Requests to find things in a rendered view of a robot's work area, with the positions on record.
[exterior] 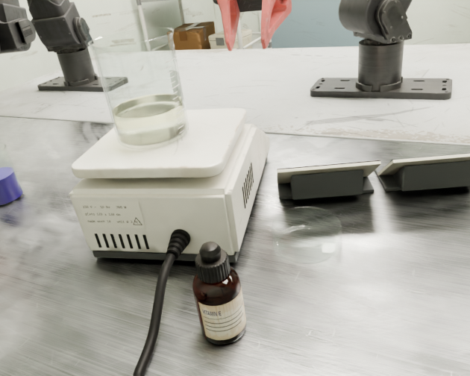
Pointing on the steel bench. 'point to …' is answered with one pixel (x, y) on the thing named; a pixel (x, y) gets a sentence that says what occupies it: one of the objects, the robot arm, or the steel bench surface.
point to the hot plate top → (192, 148)
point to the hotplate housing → (173, 208)
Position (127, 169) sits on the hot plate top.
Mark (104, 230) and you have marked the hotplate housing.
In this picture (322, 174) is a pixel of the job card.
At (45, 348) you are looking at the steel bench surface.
